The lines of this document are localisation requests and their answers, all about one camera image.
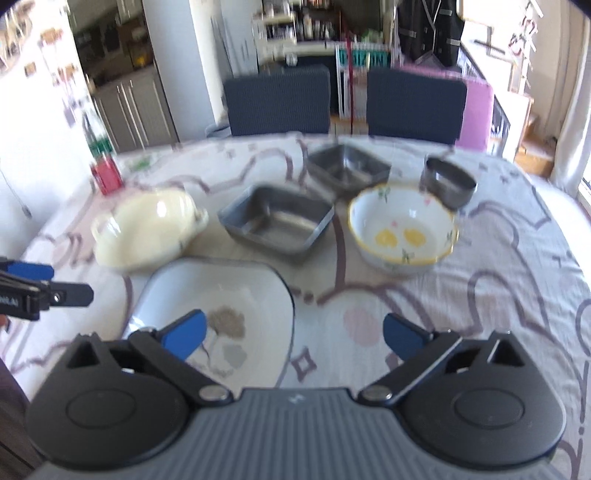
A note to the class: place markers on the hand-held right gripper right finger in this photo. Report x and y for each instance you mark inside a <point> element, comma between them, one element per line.
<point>401,337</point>

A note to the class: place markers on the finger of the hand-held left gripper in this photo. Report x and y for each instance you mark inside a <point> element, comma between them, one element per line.
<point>27,270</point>
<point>69,295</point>

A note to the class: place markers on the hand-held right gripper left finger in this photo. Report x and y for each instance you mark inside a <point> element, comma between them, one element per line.
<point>184,334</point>

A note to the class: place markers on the white square plate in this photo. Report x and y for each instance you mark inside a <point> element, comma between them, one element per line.
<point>217,290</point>

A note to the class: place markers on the floral yellow-rimmed ceramic bowl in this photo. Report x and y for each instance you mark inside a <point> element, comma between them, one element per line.
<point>401,226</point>

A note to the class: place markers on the square steel bowl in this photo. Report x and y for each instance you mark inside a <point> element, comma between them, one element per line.
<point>277,221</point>
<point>346,168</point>

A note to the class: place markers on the oval steel bowl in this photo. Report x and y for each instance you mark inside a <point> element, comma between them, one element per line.
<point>450,184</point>

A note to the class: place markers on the printed bear tablecloth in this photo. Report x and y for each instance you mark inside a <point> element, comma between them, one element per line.
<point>498,277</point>

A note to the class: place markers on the red drink can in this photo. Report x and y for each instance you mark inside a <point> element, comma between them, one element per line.
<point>107,177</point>

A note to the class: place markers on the green packet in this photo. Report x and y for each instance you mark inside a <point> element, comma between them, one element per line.
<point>141,162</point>

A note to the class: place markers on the clear plastic water bottle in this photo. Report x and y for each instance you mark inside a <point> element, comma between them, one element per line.
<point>98,136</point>

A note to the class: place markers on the grey kitchen cabinet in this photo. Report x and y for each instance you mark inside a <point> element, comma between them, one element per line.
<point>134,113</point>

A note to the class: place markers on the round trash bin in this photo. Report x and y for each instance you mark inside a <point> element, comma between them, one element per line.
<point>218,130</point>

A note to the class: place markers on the dark grey dining chair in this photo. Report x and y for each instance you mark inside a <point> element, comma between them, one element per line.
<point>415,106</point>
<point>277,101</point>

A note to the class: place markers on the pink board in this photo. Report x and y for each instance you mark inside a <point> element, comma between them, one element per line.
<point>478,117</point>

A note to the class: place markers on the white side cabinet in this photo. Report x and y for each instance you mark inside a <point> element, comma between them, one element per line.
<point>512,124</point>

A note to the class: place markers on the white rack with teal sign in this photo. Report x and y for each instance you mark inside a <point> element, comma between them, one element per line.
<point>358,69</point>

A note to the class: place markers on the black jacket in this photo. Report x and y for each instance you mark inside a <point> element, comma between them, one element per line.
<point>429,27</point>

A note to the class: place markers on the metal kitchen shelf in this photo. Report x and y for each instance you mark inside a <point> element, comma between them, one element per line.
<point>277,37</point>

